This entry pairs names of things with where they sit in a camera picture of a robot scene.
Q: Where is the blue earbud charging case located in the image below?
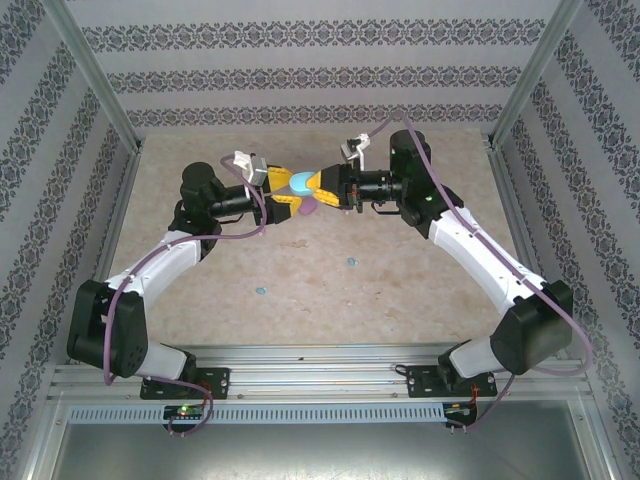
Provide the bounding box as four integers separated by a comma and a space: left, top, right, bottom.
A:
290, 171, 318, 197

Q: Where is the aluminium table side rail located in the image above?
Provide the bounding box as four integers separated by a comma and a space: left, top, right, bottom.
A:
92, 147, 146, 301
487, 140, 547, 282

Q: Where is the aluminium frame post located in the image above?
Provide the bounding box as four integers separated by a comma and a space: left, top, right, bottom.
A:
39, 0, 146, 154
490, 0, 585, 147

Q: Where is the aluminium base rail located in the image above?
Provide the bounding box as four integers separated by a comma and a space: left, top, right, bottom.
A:
47, 343, 594, 404

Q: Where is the slotted grey cable duct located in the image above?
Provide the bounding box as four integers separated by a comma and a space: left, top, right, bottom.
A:
67, 403, 481, 426

